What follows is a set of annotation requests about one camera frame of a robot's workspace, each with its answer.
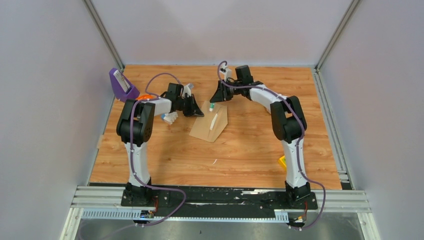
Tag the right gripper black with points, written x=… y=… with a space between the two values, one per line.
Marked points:
x=221 y=94

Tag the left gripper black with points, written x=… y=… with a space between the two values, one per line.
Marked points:
x=197 y=112

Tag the green white glue stick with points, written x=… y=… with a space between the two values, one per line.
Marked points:
x=212 y=106

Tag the brown paper envelope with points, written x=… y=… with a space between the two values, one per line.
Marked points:
x=201 y=126

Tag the beige letter paper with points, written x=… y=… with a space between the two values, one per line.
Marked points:
x=212 y=124

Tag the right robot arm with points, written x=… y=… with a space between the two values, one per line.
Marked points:
x=287 y=120

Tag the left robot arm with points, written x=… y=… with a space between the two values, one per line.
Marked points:
x=135 y=127

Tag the blue white toy block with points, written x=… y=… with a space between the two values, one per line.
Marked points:
x=169 y=118

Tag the purple holder stand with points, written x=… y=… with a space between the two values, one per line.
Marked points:
x=122 y=88

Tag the yellow toy block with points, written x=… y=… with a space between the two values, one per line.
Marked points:
x=282 y=162

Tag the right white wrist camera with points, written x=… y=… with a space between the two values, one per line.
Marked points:
x=226 y=72

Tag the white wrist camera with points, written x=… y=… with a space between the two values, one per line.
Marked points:
x=226 y=72
x=187 y=90

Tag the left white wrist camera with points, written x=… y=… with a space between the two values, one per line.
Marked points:
x=187 y=90

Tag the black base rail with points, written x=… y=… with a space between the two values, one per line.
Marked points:
x=214 y=202

